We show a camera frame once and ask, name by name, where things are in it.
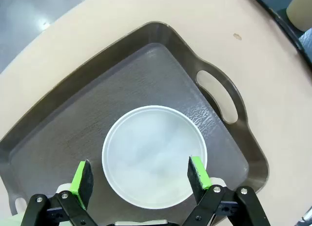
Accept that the light blue cloth mat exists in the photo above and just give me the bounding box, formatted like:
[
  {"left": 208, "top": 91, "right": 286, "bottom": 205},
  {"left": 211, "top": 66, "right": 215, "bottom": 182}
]
[{"left": 0, "top": 215, "right": 26, "bottom": 226}]

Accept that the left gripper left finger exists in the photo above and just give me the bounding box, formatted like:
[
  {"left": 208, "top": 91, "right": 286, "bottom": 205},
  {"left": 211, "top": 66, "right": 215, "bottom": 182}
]
[{"left": 20, "top": 159, "right": 98, "bottom": 226}]

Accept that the white round bowl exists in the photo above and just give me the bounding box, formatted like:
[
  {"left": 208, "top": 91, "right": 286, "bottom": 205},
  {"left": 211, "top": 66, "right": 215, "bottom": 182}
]
[{"left": 101, "top": 105, "right": 208, "bottom": 209}]

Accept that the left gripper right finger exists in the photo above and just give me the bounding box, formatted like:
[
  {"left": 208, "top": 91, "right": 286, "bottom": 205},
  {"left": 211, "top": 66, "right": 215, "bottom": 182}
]
[{"left": 187, "top": 155, "right": 271, "bottom": 226}]

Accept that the brown plastic tray with handles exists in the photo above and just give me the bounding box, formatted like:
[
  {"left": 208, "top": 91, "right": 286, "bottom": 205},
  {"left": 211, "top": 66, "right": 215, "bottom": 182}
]
[{"left": 0, "top": 21, "right": 270, "bottom": 226}]

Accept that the pale green tall cup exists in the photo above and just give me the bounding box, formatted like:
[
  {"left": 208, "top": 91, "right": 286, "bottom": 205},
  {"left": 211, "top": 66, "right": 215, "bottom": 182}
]
[{"left": 286, "top": 0, "right": 312, "bottom": 32}]

